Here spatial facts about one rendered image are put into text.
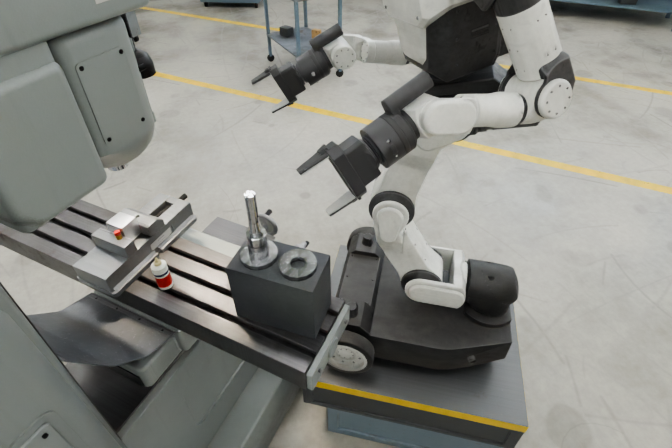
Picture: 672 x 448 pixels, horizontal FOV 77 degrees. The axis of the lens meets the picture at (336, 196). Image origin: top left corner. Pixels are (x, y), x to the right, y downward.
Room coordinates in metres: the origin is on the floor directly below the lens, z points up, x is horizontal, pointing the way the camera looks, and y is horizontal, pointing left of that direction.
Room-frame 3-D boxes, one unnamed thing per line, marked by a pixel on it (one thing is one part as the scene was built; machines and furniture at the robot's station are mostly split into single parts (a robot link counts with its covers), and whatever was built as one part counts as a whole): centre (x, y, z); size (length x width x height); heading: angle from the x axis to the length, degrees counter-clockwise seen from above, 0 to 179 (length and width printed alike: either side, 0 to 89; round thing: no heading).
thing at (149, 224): (0.93, 0.58, 1.02); 0.12 x 0.06 x 0.04; 66
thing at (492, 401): (1.02, -0.33, 0.20); 0.78 x 0.68 x 0.40; 77
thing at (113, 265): (0.91, 0.59, 0.99); 0.35 x 0.15 x 0.11; 156
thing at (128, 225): (0.88, 0.60, 1.04); 0.06 x 0.05 x 0.06; 66
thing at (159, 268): (0.76, 0.47, 0.99); 0.04 x 0.04 x 0.11
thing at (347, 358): (0.82, -0.03, 0.50); 0.20 x 0.05 x 0.20; 77
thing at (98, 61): (0.84, 0.53, 1.47); 0.21 x 0.19 x 0.32; 65
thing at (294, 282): (0.68, 0.14, 1.03); 0.22 x 0.12 x 0.20; 71
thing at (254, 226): (0.70, 0.18, 1.25); 0.03 x 0.03 x 0.11
